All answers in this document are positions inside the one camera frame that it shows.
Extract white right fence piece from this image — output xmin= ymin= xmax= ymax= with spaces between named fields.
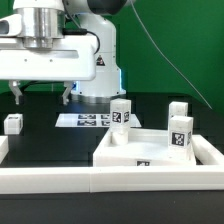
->
xmin=192 ymin=135 xmax=224 ymax=166

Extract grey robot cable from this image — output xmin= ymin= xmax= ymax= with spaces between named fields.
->
xmin=128 ymin=0 xmax=214 ymax=110

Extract white fence piece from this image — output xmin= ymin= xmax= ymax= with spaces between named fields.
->
xmin=0 ymin=136 xmax=9 ymax=164
xmin=192 ymin=135 xmax=224 ymax=166

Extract white left fence piece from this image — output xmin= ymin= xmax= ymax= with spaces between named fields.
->
xmin=0 ymin=136 xmax=9 ymax=164

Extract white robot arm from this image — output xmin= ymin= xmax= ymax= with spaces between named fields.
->
xmin=0 ymin=0 xmax=135 ymax=103

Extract white front fence wall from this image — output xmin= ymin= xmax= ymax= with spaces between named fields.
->
xmin=0 ymin=165 xmax=224 ymax=194

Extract white square tabletop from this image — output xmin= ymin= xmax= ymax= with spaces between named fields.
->
xmin=93 ymin=128 xmax=196 ymax=167

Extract white tag marker sheet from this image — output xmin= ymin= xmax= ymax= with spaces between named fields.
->
xmin=54 ymin=113 xmax=143 ymax=129

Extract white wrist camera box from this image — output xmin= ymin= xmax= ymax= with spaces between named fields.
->
xmin=0 ymin=14 xmax=22 ymax=37

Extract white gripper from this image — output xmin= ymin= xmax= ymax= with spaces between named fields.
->
xmin=0 ymin=35 xmax=98 ymax=105

